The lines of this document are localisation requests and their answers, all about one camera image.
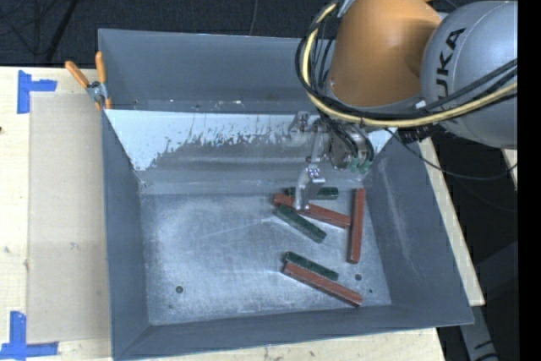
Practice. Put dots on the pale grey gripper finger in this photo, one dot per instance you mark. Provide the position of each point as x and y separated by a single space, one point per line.
302 195
316 188

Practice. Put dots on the dark green flat block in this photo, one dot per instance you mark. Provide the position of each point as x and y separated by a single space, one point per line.
313 266
301 224
327 193

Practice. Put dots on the red-brown flat block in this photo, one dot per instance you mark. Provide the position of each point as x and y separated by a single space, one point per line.
327 215
323 284
356 224

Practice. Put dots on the grey metal bin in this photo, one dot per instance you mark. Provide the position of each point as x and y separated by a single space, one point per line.
236 249

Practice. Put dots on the black cylinder on white bracket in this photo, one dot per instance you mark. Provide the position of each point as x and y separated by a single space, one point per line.
413 135

